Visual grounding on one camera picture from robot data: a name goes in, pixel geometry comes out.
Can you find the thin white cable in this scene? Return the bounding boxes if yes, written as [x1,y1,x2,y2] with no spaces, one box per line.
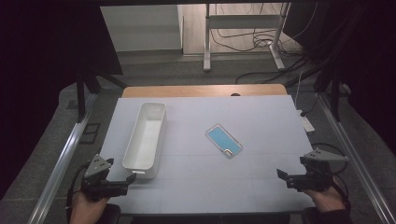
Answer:
[293,70,304,110]

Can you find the person's right hand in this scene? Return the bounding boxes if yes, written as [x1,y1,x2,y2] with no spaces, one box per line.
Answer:
[304,177,347,215]

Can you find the white metal desk frame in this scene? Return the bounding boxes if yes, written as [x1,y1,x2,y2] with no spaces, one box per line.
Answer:
[203,3,292,73]

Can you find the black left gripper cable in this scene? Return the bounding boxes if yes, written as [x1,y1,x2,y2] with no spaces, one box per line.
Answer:
[64,161,91,218]

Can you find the white power strip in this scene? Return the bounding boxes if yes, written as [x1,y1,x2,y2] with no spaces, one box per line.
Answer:
[297,108,316,133]

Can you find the white rectangular plastic bin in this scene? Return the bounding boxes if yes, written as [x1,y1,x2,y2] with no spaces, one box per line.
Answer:
[121,102,167,180]

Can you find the phone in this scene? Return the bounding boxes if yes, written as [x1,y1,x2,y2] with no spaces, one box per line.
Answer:
[205,123,244,160]

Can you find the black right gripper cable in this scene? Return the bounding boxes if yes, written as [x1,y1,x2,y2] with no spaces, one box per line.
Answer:
[311,142,352,214]

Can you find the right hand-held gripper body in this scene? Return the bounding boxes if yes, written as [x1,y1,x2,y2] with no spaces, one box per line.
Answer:
[300,148,349,191]

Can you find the white cabinet panel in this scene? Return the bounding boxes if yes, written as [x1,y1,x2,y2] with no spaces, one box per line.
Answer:
[100,4,184,52]

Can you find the black metal stand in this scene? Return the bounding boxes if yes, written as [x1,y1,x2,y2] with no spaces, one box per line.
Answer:
[75,68,128,123]
[313,66,344,122]

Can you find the dark curtain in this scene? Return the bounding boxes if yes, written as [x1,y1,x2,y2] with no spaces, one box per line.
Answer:
[0,0,123,200]
[283,0,396,157]

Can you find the aluminium rail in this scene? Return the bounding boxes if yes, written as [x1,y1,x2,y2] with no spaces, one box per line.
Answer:
[27,92,98,224]
[317,92,396,224]

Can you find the person's left hand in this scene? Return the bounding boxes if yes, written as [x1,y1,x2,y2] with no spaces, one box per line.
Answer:
[69,190,109,224]

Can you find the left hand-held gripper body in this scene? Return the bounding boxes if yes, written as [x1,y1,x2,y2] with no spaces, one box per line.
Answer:
[81,154,115,202]

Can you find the black floor cables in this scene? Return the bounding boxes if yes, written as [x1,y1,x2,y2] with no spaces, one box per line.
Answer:
[209,27,312,86]

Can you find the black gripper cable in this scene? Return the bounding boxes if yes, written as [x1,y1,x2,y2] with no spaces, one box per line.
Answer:
[311,142,352,214]
[64,161,91,218]

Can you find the wooden table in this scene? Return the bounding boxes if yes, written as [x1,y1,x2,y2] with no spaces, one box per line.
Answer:
[120,83,288,99]

